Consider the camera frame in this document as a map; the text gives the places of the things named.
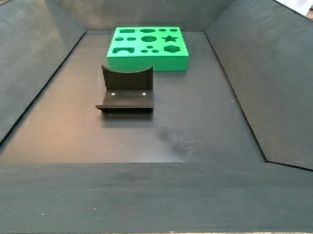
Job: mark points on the black curved holder stand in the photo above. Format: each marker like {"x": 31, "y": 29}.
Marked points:
{"x": 129, "y": 90}

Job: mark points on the green foam shape board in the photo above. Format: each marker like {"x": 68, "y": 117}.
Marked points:
{"x": 141, "y": 47}

